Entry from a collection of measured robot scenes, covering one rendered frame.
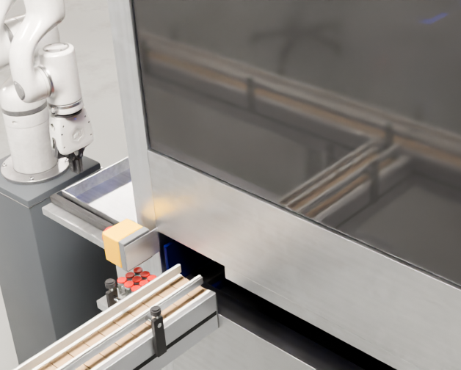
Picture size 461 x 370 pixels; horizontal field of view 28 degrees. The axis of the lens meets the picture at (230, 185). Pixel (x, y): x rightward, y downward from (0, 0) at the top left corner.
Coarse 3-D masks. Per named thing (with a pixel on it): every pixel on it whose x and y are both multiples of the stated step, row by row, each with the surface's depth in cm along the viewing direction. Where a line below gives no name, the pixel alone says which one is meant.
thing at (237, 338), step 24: (216, 288) 198; (240, 312) 190; (216, 336) 195; (240, 336) 188; (264, 336) 183; (288, 336) 183; (192, 360) 206; (216, 360) 199; (240, 360) 192; (264, 360) 186; (288, 360) 180; (312, 360) 177; (336, 360) 176
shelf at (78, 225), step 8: (48, 208) 229; (56, 208) 229; (48, 216) 229; (56, 216) 226; (64, 216) 226; (72, 216) 226; (64, 224) 225; (72, 224) 223; (80, 224) 222; (88, 224) 222; (80, 232) 221; (88, 232) 219; (96, 232) 219; (96, 240) 217; (208, 264) 208; (192, 272) 205
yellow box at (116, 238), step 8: (120, 224) 194; (128, 224) 194; (136, 224) 193; (104, 232) 192; (112, 232) 191; (120, 232) 191; (128, 232) 191; (136, 232) 191; (144, 232) 191; (104, 240) 192; (112, 240) 190; (120, 240) 189; (128, 240) 188; (104, 248) 194; (112, 248) 191; (120, 248) 189; (112, 256) 193; (120, 256) 190; (152, 256) 195; (120, 264) 192
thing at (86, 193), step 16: (128, 160) 243; (96, 176) 236; (112, 176) 240; (128, 176) 240; (64, 192) 229; (80, 192) 234; (96, 192) 234; (112, 192) 234; (128, 192) 233; (96, 208) 221; (112, 208) 227; (128, 208) 227
